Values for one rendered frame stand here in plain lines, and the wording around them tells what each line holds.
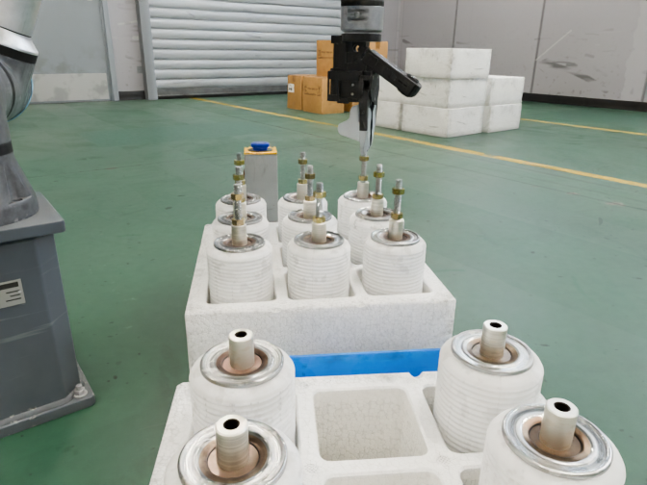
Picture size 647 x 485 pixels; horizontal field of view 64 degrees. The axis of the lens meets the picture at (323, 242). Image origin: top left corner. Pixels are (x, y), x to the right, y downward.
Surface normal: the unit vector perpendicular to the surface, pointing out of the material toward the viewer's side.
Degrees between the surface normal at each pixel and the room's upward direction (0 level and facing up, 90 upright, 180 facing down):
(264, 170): 90
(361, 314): 90
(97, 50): 90
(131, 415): 0
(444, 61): 90
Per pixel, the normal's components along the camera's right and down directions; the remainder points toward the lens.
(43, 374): 0.60, 0.29
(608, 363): 0.01, -0.94
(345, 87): -0.30, 0.33
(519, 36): -0.80, 0.20
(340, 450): 0.10, 0.35
